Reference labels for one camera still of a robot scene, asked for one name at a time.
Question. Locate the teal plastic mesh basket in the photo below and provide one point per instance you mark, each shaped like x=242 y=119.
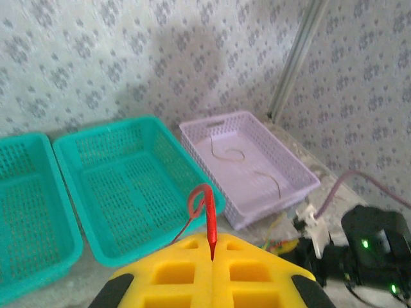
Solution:
x=128 y=179
x=32 y=192

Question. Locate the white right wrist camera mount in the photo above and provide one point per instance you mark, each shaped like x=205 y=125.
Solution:
x=316 y=231

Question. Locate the lavender plastic basket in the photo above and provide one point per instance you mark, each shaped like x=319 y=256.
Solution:
x=244 y=179

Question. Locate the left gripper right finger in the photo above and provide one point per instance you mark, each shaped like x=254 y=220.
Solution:
x=257 y=276

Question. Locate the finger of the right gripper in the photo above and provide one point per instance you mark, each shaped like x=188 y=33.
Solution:
x=289 y=247

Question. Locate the aluminium frame post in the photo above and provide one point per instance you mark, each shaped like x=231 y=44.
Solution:
x=295 y=54

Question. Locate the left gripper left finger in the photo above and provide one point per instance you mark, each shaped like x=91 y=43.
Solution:
x=160 y=276

